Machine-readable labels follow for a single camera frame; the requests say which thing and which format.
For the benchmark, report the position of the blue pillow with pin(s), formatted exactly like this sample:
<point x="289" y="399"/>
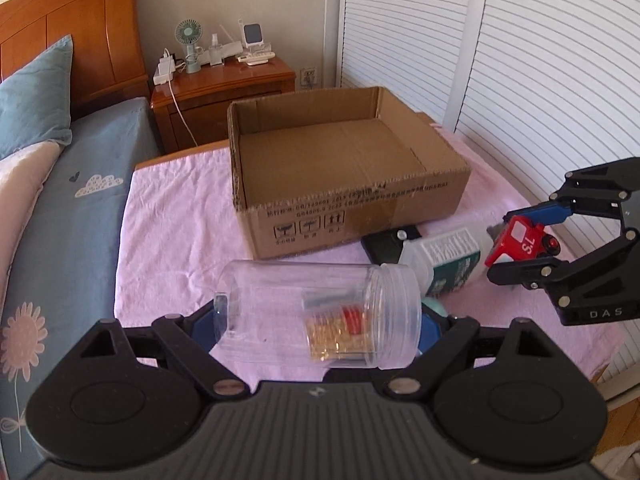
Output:
<point x="35" y="100"/>

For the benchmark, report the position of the blue bed sheet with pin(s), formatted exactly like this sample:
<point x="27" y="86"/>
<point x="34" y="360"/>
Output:
<point x="62" y="278"/>

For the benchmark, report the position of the white remote control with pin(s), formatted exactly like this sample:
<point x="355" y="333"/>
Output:
<point x="257" y="58"/>

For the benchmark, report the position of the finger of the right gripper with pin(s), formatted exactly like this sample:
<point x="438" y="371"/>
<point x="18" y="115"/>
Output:
<point x="608" y="275"/>
<point x="560" y="206"/>

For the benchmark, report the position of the white medical bottle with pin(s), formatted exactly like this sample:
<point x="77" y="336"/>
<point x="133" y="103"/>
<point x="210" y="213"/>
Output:
<point x="447" y="261"/>

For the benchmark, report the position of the wall power outlet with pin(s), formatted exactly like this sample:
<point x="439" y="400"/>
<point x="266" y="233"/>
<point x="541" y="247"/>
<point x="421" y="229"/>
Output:
<point x="308" y="77"/>

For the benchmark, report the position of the fish oil capsule bottle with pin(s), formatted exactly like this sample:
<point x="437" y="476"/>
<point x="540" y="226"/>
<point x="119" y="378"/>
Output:
<point x="338" y="326"/>

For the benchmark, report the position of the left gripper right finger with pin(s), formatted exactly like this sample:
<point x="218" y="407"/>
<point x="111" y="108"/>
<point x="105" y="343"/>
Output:
<point x="445" y="348"/>

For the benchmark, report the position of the white smart display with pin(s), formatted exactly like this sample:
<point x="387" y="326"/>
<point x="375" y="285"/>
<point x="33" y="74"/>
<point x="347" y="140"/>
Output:
<point x="252" y="37"/>

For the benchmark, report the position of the black digital timer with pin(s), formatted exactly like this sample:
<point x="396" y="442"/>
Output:
<point x="386" y="246"/>

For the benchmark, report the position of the brown cardboard box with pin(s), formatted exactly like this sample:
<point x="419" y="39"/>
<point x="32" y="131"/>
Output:
<point x="315" y="169"/>

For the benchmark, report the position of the green desk fan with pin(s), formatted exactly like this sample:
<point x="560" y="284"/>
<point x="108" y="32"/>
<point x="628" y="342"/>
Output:
<point x="188" y="32"/>

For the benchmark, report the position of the clear plastic jar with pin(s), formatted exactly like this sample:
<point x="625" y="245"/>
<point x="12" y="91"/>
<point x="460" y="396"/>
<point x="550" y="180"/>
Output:
<point x="265" y="322"/>

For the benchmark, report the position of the wooden nightstand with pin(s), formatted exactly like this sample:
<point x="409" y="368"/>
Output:
<point x="191" y="110"/>

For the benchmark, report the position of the teal egg-shaped case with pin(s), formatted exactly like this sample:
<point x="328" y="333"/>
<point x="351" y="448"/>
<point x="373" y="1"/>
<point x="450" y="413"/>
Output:
<point x="435" y="305"/>

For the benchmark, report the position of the wooden headboard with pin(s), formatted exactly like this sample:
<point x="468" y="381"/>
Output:
<point x="108" y="65"/>

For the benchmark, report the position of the white power strip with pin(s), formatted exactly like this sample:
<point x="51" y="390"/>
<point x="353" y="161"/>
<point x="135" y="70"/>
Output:
<point x="165" y="69"/>

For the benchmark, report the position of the red toy fire truck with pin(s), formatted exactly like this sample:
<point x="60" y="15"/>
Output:
<point x="523" y="239"/>

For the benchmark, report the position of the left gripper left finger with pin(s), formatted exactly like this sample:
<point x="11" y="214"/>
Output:
<point x="187" y="341"/>

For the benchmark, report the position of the grey elephant toy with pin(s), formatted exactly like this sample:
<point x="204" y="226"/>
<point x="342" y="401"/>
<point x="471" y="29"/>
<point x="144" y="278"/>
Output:
<point x="496" y="231"/>

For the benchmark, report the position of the white louvered closet door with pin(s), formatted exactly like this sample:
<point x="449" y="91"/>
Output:
<point x="535" y="87"/>

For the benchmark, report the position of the small spray bottle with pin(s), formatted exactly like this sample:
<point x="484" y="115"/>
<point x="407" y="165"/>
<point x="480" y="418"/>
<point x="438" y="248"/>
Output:
<point x="215" y="51"/>

